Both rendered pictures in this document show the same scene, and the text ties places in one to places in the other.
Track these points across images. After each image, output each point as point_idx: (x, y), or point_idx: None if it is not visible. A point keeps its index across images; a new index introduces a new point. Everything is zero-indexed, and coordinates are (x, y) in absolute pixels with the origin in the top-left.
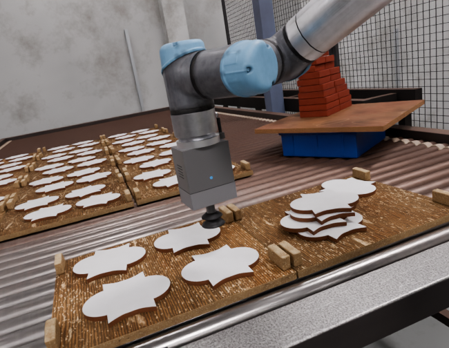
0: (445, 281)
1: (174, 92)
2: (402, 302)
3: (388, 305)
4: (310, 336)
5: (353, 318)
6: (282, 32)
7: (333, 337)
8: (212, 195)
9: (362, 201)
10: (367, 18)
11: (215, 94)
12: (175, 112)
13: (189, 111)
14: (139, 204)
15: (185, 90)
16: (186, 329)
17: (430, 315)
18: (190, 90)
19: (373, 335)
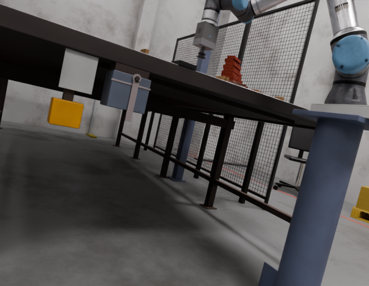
0: (275, 99)
1: (210, 1)
2: (261, 95)
3: (257, 92)
4: (233, 83)
5: (246, 88)
6: (249, 0)
7: (239, 89)
8: (207, 42)
9: None
10: (276, 3)
11: (226, 4)
12: (208, 8)
13: (213, 9)
14: None
15: (214, 1)
16: None
17: (267, 108)
18: (217, 1)
19: (249, 99)
